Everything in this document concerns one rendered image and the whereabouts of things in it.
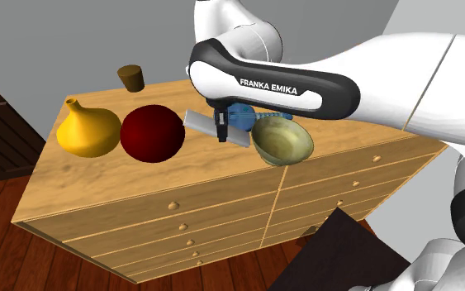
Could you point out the grey flat box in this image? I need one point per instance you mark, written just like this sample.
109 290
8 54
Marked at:
200 123

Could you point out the blue toy guitar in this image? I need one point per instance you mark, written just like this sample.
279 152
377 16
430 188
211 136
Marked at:
240 115

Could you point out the olive green bowl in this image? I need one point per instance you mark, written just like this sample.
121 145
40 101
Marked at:
282 141

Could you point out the light wooden chest of drawers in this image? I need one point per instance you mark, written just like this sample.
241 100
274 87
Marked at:
135 181

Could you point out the dark red ball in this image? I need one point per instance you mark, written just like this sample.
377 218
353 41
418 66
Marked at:
152 134

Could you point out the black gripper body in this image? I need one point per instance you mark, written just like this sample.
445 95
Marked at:
222 128

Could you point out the yellow vase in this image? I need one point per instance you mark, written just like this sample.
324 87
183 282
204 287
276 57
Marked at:
89 131

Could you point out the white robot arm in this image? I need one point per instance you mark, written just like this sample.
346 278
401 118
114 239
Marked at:
377 76

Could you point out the brown cup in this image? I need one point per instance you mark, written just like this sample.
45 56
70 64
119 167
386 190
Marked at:
131 77

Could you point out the dark robot stand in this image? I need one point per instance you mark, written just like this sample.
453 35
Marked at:
336 258

